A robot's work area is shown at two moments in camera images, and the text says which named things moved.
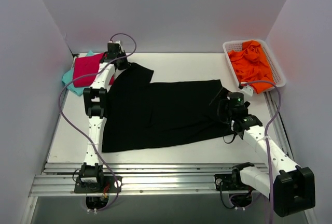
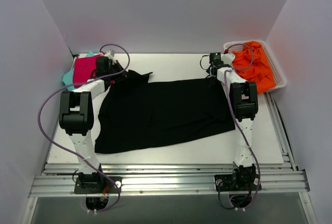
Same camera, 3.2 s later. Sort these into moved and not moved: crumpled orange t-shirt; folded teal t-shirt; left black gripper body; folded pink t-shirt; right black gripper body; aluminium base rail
Moved: right black gripper body; left black gripper body
Not moved: folded teal t-shirt; aluminium base rail; folded pink t-shirt; crumpled orange t-shirt
